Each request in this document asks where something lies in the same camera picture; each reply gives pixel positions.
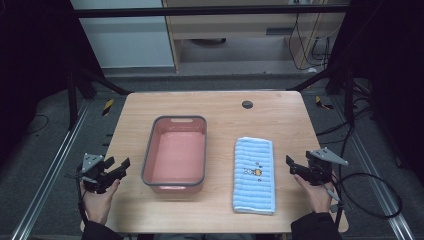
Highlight yellow black striped marker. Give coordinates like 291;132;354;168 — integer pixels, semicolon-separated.
101;97;115;117
314;95;335;111

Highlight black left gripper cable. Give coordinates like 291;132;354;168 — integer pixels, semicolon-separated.
76;168;90;225

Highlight light wooden shelf unit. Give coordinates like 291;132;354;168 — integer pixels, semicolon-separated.
161;0;352;73

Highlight black horizontal frame bar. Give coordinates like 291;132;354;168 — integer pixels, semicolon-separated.
74;4;352;19

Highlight black metal stand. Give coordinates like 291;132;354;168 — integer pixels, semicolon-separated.
65;63;134;132
294;64;357;128

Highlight person's left hand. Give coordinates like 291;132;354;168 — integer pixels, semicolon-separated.
79;178;121;225

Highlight metal floor rail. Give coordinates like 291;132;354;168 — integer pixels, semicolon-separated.
9;99;92;240
332;95;416;240

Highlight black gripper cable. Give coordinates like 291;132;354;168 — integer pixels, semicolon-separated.
76;168;90;225
321;172;404;232

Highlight pink basin with grey rim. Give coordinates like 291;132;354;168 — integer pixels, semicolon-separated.
140;114;208;195

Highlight person's right hand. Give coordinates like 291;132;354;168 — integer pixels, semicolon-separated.
293;173;335;214

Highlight hanging black cables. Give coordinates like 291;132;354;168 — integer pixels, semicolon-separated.
287;12;335;72

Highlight blue striped towel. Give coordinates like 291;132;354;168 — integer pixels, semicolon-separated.
231;136;277;216

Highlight black floor cables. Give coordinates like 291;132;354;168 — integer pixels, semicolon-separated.
315;79;379;146

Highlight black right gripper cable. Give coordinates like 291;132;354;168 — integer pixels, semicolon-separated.
321;172;404;232

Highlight thin black floor cable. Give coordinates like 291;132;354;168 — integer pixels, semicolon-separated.
25;113;51;135

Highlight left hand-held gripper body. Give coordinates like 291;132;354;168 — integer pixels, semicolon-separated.
74;152;118;195

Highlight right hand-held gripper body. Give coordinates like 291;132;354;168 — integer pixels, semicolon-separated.
304;147;350;187

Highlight white cabinet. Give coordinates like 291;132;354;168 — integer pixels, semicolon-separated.
69;0;176;70

